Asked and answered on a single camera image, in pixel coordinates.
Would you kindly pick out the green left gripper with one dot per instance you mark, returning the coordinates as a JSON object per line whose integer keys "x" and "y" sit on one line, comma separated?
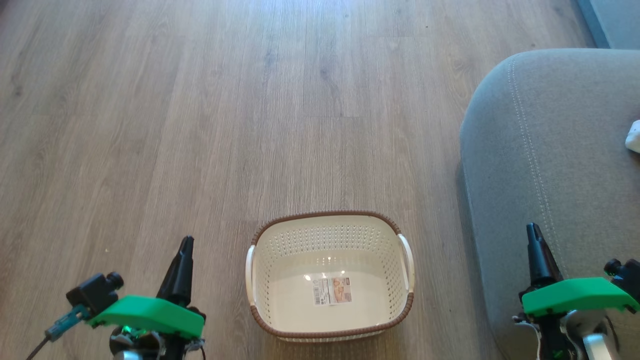
{"x": 150, "y": 315}

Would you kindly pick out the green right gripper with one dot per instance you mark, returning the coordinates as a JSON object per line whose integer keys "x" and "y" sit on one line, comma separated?
{"x": 575, "y": 295}

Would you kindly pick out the white cloth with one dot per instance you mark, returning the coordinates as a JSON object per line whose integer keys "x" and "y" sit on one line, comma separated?
{"x": 634, "y": 137}

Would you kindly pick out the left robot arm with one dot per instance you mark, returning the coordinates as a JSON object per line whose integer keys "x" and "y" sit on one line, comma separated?
{"x": 135, "y": 347}

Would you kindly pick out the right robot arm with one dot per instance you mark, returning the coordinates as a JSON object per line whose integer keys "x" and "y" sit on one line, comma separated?
{"x": 592, "y": 345}

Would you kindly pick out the grey and yellow sofa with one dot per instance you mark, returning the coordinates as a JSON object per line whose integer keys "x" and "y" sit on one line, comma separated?
{"x": 575, "y": 150}

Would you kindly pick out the cream perforated laundry basket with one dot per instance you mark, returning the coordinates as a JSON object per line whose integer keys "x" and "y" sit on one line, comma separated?
{"x": 300, "y": 250}

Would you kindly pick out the paper label sticker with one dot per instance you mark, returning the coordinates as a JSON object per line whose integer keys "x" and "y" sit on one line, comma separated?
{"x": 331, "y": 291}

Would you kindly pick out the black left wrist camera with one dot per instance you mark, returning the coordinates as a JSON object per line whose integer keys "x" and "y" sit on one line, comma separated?
{"x": 95, "y": 292}

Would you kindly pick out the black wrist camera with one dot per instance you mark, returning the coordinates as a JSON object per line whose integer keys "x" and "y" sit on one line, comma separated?
{"x": 625, "y": 275}
{"x": 95, "y": 292}

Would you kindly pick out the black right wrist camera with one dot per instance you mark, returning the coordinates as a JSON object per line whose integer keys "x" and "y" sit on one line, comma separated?
{"x": 625, "y": 275}

